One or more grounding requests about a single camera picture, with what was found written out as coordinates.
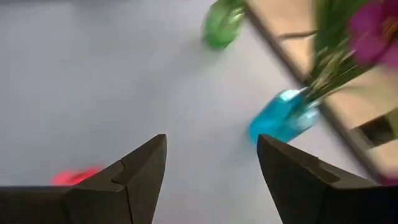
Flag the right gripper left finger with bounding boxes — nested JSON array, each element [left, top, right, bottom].
[[0, 133, 168, 224]]

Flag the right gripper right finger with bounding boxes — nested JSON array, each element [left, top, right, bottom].
[[256, 133, 398, 224]]

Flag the purple artificial flower bunch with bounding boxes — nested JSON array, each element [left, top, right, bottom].
[[304, 0, 398, 105]]

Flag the blue glass vase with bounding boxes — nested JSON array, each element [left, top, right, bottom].
[[248, 88, 322, 146]]

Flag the green glass vase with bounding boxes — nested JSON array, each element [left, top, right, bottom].
[[201, 0, 247, 50]]

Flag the pink artificial flower bunch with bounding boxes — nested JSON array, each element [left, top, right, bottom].
[[50, 166, 105, 187]]

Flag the black tower fan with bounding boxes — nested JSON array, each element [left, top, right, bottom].
[[350, 108, 398, 149]]

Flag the black table frame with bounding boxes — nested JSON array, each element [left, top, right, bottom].
[[244, 1, 383, 184]]

